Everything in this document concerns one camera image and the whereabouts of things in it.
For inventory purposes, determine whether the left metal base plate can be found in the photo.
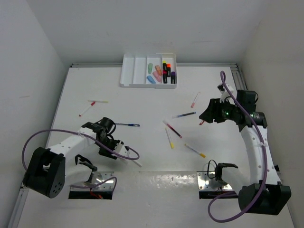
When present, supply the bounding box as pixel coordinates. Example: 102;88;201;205
82;172;116;191

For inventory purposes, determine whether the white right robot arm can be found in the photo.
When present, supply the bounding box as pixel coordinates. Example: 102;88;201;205
199;90;291;215

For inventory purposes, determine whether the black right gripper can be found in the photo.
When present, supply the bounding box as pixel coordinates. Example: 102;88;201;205
199;97;239;123

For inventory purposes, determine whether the blue eraser case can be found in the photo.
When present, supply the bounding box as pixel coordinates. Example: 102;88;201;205
146;75;156;84

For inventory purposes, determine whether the orange cap highlighter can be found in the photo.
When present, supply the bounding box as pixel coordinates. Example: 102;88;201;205
167;63;171;76

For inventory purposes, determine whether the pink tip clear pen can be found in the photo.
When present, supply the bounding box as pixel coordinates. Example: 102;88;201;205
190;92;200;108

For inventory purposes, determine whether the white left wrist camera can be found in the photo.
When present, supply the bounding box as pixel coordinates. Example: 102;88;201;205
114;141;130;163

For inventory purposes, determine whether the pink cap black highlighter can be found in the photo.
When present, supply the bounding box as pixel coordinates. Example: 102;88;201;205
162;70;168;84

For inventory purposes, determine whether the metal base plate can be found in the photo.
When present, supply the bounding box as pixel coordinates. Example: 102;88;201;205
82;172;116;191
197;171;233;192

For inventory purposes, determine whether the pink eraser case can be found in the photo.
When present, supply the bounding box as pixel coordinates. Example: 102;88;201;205
152;71;162;83

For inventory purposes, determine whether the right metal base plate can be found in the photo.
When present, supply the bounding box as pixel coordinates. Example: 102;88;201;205
197;171;233;192

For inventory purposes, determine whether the red tip white pen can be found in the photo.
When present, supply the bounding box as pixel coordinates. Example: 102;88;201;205
78;101;95;117

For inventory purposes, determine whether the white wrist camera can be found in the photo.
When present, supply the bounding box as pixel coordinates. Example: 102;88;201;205
114;141;130;163
218;84;234;103

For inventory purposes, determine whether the white marker pen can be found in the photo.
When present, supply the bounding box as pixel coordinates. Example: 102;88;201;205
133;160;143;167

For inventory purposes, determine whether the purple cap black highlighter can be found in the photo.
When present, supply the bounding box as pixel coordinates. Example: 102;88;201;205
171;71;176;85

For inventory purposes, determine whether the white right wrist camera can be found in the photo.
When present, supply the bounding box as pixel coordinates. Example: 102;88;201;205
218;84;234;103

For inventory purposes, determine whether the green eraser case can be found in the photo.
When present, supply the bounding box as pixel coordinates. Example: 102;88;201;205
148;63;153;74

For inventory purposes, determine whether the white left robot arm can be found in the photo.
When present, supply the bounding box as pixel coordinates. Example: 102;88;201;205
23;117;128;199

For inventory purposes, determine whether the blue ballpoint pen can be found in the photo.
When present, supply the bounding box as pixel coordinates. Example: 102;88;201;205
115;123;140;127

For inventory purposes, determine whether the white divided organizer tray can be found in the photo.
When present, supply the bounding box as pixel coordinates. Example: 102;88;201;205
120;53;178;89

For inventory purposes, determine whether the yellow cap black highlighter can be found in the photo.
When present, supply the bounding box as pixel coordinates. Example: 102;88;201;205
162;61;167;71

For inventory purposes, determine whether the dark red gel pen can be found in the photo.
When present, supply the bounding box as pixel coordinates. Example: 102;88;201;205
163;120;182;138

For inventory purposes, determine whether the orange eraser case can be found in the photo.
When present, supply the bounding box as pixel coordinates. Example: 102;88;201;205
155;65;162;76

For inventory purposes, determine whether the blue gel pen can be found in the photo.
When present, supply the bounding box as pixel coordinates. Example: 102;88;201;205
172;112;197;119

